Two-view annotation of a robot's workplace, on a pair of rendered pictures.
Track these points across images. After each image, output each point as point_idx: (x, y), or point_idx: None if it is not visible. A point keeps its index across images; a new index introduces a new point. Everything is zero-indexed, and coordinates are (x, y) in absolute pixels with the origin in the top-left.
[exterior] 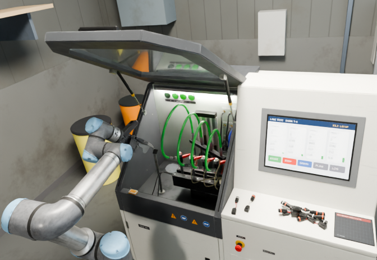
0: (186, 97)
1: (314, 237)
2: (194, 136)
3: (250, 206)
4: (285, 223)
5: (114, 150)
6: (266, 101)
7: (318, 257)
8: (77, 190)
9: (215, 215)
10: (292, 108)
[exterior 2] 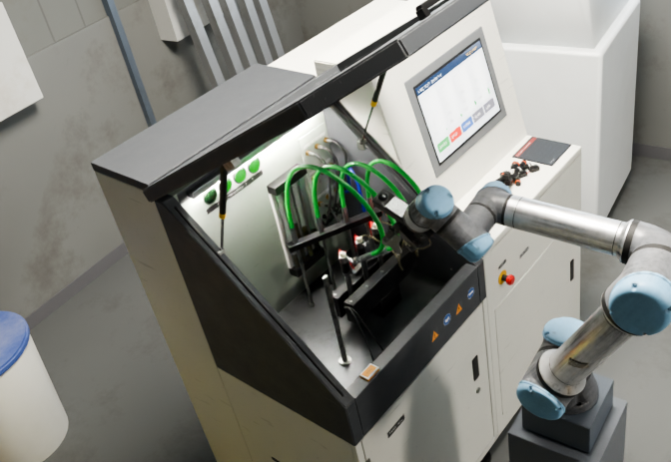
0: (246, 173)
1: (549, 180)
2: (388, 181)
3: None
4: (521, 196)
5: (504, 193)
6: (404, 69)
7: (554, 203)
8: (609, 221)
9: (477, 263)
10: (428, 61)
